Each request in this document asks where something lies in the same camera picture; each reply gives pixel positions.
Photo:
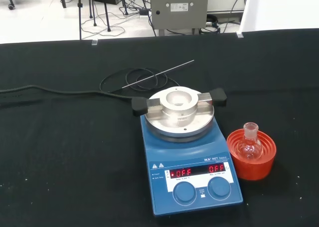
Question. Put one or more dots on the black tripod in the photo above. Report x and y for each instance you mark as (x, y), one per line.
(107, 10)

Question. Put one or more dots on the grey metal cabinet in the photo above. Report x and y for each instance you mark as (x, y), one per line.
(179, 19)

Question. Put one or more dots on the white board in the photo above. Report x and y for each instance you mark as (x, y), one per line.
(286, 8)

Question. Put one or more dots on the black bench cloth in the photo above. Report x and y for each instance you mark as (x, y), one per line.
(62, 162)

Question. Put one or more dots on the blue-based laboratory heater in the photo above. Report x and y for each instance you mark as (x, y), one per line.
(159, 157)

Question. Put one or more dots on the orange flask stand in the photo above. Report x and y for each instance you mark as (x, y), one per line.
(252, 171)

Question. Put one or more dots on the black power adapter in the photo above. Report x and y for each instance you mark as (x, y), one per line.
(143, 12)

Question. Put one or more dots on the thin metal probe rod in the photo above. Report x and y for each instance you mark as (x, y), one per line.
(159, 73)

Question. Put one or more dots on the black upright pole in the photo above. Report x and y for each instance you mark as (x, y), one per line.
(80, 13)

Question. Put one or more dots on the small clear cloth clamp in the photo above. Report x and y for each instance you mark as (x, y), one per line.
(94, 42)
(239, 34)

